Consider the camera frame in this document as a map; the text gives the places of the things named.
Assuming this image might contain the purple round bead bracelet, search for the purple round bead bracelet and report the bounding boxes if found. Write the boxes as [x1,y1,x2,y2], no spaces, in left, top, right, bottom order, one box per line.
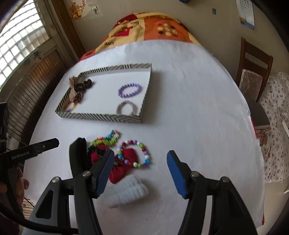
[117,82,143,99]

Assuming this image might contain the multicolour round bead bracelet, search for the multicolour round bead bracelet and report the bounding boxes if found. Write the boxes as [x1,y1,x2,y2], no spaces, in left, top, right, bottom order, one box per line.
[117,139,151,169]

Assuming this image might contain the rainbow crystal bead bracelet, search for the rainbow crystal bead bracelet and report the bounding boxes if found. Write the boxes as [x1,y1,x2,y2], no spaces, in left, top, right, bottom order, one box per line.
[64,101,78,114]

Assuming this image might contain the orange patterned blanket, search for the orange patterned blanket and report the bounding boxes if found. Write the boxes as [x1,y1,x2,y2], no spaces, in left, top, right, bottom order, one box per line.
[80,12,200,60]

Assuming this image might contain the colourful flower bead bracelet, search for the colourful flower bead bracelet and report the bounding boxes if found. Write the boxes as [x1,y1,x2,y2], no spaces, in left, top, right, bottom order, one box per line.
[87,129,121,149]

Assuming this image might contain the white table cloth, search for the white table cloth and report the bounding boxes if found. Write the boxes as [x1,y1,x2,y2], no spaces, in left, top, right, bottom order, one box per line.
[24,40,264,234]

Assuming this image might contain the red bow hair clip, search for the red bow hair clip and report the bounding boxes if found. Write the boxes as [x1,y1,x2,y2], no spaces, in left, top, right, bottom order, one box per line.
[88,144,138,184]

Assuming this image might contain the brown scrunchie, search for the brown scrunchie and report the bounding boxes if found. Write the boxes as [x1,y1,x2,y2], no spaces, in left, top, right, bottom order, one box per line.
[74,79,93,103]

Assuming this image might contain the beige leopard ribbon bow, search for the beige leopard ribbon bow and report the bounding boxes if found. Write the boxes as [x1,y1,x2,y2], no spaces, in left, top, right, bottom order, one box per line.
[68,76,78,102]

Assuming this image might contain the floral bedding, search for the floral bedding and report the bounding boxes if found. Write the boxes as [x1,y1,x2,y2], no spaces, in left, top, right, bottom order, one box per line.
[257,71,288,183]

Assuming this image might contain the wooden chair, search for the wooden chair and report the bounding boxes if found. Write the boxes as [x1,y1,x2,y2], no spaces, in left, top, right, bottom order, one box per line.
[235,37,273,130]

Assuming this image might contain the operator left hand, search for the operator left hand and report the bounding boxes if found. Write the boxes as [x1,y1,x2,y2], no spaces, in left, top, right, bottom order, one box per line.
[1,166,29,206]

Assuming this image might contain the wall calendar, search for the wall calendar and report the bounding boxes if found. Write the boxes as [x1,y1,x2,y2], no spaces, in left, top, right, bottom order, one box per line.
[236,0,255,29]

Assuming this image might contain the striped shallow tray box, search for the striped shallow tray box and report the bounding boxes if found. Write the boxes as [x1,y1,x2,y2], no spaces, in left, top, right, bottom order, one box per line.
[55,63,152,123]

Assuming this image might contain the lilac woven bead bracelet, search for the lilac woven bead bracelet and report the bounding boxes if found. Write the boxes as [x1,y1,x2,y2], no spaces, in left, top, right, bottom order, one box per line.
[116,100,137,116]

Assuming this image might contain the cartoon wall sticker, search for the cartoon wall sticker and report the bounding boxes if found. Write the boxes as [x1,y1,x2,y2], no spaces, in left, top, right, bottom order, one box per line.
[69,0,87,20]

